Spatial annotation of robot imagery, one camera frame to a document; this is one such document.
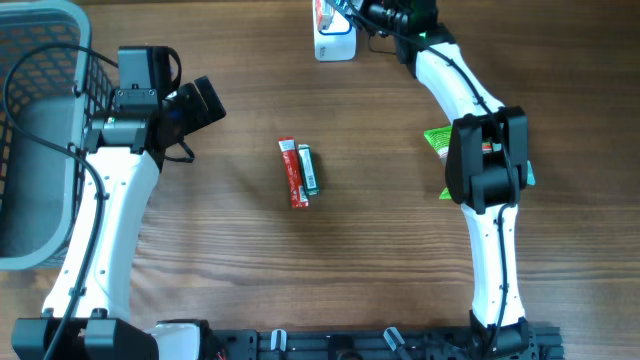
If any small red candy pack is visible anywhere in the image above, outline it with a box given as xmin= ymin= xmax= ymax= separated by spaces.
xmin=314 ymin=0 xmax=335 ymax=31

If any green snack bag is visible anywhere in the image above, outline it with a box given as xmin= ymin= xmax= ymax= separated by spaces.
xmin=422 ymin=124 xmax=501 ymax=201

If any green stick pack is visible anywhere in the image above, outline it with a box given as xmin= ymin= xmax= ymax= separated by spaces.
xmin=298 ymin=144 xmax=320 ymax=196

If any red stick pack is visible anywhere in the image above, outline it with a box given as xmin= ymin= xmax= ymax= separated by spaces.
xmin=278 ymin=137 xmax=309 ymax=208

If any teal white tissue pack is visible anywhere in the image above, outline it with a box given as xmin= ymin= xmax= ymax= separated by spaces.
xmin=527 ymin=161 xmax=536 ymax=186

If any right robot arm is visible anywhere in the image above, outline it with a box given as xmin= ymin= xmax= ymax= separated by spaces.
xmin=331 ymin=1 xmax=532 ymax=359

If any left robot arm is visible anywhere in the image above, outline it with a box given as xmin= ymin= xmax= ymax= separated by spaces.
xmin=11 ymin=46 xmax=226 ymax=359

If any white barcode scanner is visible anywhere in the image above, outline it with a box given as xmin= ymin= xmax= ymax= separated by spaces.
xmin=312 ymin=0 xmax=357 ymax=62

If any grey plastic shopping basket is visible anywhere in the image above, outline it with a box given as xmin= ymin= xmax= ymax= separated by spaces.
xmin=1 ymin=1 xmax=112 ymax=271

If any black left camera cable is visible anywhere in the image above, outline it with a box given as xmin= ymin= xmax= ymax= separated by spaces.
xmin=1 ymin=42 xmax=120 ymax=360

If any black camera cable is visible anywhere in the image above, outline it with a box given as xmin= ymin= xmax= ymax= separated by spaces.
xmin=1 ymin=42 xmax=120 ymax=360
xmin=329 ymin=0 xmax=521 ymax=351

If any black right camera cable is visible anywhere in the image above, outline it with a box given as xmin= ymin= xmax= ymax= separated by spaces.
xmin=329 ymin=0 xmax=521 ymax=351

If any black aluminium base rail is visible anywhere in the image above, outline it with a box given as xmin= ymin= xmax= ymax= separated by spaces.
xmin=199 ymin=325 xmax=566 ymax=360

